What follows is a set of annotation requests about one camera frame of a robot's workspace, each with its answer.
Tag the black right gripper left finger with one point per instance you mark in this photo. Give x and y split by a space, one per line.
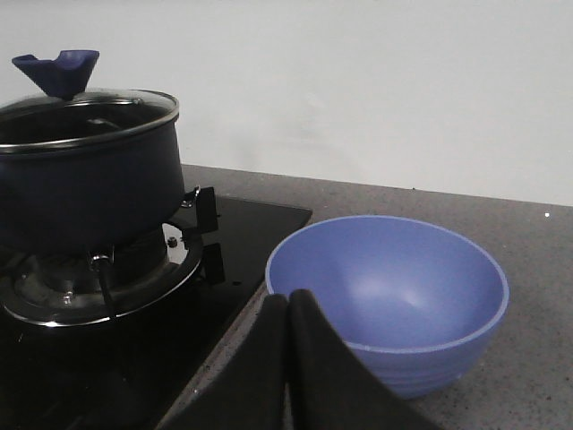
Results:
249 392

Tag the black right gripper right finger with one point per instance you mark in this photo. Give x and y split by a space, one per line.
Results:
330 387

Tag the glass lid with blue knob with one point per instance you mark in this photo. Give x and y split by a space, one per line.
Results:
67 114

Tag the dark blue cooking pot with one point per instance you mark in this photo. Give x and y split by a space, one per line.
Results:
83 198

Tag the black glass gas stove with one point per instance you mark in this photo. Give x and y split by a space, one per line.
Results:
65 365

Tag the blue plastic bowl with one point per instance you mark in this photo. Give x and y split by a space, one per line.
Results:
417 303

